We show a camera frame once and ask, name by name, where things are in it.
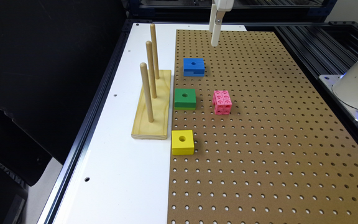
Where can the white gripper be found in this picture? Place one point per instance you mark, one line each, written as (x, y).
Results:
(218, 10)

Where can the blue block with hole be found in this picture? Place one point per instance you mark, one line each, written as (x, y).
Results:
(193, 67)

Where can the pink interlocking cube block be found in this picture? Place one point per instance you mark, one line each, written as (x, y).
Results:
(222, 102)

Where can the green block with hole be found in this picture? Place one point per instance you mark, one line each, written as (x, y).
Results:
(185, 99)

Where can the yellow block with hole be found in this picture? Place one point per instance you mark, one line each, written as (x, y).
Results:
(182, 142)

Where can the rear wooden peg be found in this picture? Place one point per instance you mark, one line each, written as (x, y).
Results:
(154, 50)

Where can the wooden peg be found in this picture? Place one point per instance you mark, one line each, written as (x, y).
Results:
(150, 59)
(154, 50)
(146, 87)

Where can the middle wooden peg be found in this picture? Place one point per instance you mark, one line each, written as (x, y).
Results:
(150, 59)

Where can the front wooden peg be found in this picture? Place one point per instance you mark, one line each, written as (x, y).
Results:
(146, 87)

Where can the light wooden peg base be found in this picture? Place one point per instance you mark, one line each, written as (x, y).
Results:
(142, 128)

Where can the brown perforated pegboard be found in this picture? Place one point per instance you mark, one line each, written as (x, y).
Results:
(280, 156)

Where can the black curtain sheet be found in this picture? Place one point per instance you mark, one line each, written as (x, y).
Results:
(53, 55)

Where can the black aluminium table frame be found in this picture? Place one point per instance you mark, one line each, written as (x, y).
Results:
(109, 177)

